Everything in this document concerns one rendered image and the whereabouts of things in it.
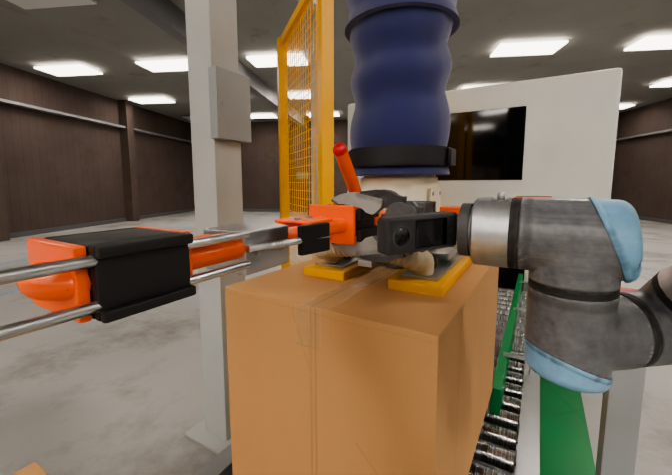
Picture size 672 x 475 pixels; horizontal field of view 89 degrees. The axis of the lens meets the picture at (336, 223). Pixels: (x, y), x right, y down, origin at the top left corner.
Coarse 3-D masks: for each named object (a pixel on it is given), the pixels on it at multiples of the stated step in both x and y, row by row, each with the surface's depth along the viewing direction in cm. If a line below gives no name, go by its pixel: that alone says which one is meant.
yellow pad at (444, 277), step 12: (444, 264) 70; (456, 264) 72; (468, 264) 77; (396, 276) 63; (408, 276) 63; (420, 276) 62; (432, 276) 62; (444, 276) 63; (456, 276) 66; (396, 288) 61; (408, 288) 60; (420, 288) 59; (432, 288) 58; (444, 288) 58
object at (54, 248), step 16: (32, 240) 24; (48, 240) 24; (64, 240) 24; (80, 240) 24; (96, 240) 24; (112, 240) 24; (32, 256) 24; (48, 256) 23; (64, 256) 22; (80, 256) 21; (80, 272) 21; (192, 272) 29; (80, 288) 22; (48, 304) 24; (64, 304) 22; (80, 304) 22; (80, 320) 22
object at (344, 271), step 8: (312, 264) 73; (320, 264) 72; (328, 264) 71; (336, 264) 71; (344, 264) 71; (352, 264) 73; (304, 272) 72; (312, 272) 71; (320, 272) 70; (328, 272) 69; (336, 272) 68; (344, 272) 67; (352, 272) 70; (360, 272) 73; (344, 280) 67
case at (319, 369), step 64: (256, 320) 60; (320, 320) 52; (384, 320) 48; (448, 320) 48; (256, 384) 62; (320, 384) 54; (384, 384) 48; (448, 384) 49; (256, 448) 64; (320, 448) 55; (384, 448) 49; (448, 448) 51
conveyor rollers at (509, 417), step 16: (496, 320) 183; (496, 336) 166; (496, 352) 150; (512, 352) 148; (512, 368) 138; (512, 384) 124; (512, 400) 115; (496, 416) 109; (512, 416) 107; (480, 432) 103; (496, 432) 101; (512, 432) 100; (480, 448) 95; (496, 448) 94; (512, 448) 99; (480, 464) 89; (496, 464) 92; (512, 464) 90
